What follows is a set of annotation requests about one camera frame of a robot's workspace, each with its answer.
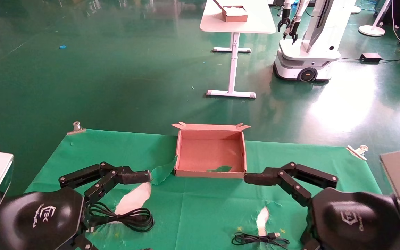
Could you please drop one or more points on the white height-adjustable table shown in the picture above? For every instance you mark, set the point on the white height-adjustable table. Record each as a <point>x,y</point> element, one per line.
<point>255,22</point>

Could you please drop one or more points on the open brown cardboard box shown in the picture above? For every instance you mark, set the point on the open brown cardboard box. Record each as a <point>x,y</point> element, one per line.
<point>207,152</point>

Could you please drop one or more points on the green table cloth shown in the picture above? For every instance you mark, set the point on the green table cloth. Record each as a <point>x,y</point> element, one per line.
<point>203,208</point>

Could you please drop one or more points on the black power adapter brick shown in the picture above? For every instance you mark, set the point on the black power adapter brick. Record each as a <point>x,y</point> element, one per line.
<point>371,57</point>

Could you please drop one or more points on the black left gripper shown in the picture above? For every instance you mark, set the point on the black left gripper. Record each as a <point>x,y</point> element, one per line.
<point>36,218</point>

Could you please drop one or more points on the metal binder clip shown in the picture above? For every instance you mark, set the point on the metal binder clip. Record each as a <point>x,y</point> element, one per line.
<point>76,129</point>
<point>358,151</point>

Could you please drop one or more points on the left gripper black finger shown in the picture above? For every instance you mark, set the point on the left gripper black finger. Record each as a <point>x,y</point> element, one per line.
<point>130,175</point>

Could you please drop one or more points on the small white stand base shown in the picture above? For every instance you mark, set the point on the small white stand base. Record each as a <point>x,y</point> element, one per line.
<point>355,9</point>

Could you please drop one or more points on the white packing material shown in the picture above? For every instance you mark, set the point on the white packing material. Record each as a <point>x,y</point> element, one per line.
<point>235,10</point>

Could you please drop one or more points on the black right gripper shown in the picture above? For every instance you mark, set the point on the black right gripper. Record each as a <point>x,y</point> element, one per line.
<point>356,222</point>

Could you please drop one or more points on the small green cloth scrap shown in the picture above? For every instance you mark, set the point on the small green cloth scrap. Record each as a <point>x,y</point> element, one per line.
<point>222,169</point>

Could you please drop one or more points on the white wheeled background robot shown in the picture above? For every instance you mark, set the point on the white wheeled background robot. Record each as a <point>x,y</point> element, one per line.
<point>307,52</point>

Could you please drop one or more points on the background robot arm with gripper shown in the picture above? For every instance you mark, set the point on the background robot arm with gripper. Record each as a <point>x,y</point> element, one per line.
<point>284,21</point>
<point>293,29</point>

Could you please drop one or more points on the small cardboard box with flap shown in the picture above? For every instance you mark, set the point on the small cardboard box with flap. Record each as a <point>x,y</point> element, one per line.
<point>236,18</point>

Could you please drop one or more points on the white round stand base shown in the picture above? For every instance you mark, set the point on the white round stand base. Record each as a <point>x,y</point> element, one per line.
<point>372,30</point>

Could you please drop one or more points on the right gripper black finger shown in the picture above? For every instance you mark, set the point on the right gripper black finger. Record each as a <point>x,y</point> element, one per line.
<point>262,177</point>

